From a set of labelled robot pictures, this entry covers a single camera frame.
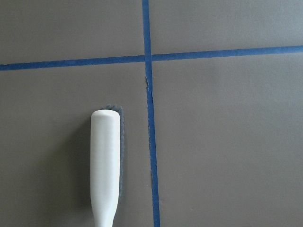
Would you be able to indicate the cream hand brush black bristles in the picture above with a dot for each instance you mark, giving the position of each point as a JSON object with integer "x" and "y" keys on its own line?
{"x": 106, "y": 148}

